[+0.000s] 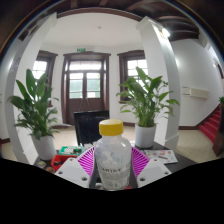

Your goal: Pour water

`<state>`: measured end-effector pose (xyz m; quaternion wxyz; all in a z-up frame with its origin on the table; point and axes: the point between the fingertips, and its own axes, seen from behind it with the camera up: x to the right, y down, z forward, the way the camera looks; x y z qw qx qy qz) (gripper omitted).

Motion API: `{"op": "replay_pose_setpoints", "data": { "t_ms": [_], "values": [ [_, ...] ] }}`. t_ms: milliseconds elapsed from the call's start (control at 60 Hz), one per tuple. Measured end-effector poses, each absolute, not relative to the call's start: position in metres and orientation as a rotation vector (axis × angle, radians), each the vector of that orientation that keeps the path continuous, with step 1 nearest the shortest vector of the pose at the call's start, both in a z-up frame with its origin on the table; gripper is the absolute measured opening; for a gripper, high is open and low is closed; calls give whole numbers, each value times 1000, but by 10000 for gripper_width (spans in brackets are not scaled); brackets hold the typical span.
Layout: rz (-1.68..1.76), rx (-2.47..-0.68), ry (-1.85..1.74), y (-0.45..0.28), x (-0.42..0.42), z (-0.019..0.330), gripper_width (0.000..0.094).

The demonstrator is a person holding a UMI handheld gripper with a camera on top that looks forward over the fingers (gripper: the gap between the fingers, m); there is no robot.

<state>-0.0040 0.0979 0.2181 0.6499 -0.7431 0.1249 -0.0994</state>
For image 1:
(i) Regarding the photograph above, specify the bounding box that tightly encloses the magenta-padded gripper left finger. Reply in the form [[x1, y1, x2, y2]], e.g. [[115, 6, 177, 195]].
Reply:
[[54, 146, 100, 191]]

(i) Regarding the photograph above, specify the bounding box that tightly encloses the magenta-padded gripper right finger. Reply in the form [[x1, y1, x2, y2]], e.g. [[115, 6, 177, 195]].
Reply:
[[128, 146, 173, 190]]

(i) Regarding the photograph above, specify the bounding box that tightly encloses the clear bottle with yellow cap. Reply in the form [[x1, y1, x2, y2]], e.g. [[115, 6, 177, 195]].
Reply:
[[93, 119, 133, 192]]

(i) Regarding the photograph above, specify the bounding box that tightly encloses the brown tray with small jars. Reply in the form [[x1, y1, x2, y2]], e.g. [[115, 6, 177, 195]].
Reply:
[[81, 142, 98, 153]]

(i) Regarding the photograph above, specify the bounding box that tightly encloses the green flat box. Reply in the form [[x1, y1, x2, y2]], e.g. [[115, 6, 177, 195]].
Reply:
[[59, 145, 84, 157]]

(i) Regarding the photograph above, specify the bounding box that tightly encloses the printed paper brochure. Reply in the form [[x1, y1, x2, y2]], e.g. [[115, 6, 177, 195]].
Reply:
[[143, 149, 179, 165]]

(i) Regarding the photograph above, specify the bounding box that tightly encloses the black office chair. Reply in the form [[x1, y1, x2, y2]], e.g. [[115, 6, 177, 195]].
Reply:
[[73, 110, 110, 147]]

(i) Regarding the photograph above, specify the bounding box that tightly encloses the potted plant in white pot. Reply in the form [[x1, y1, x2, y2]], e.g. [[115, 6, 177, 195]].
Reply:
[[116, 66, 180, 149], [7, 68, 60, 161]]

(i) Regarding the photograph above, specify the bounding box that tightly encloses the dark wooden double door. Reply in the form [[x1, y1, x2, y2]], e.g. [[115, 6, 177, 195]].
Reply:
[[61, 51, 112, 125]]

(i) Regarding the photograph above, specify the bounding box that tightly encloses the red carpeted staircase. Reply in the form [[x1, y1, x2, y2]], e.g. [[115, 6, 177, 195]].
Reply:
[[199, 104, 224, 144]]

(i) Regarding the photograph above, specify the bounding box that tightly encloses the dark wooden framed window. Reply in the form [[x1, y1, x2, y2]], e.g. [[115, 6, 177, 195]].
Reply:
[[32, 50, 58, 108], [117, 49, 149, 102]]

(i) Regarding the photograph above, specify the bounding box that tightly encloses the white wall radiator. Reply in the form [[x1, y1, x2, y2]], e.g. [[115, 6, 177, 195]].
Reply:
[[182, 86, 210, 100]]

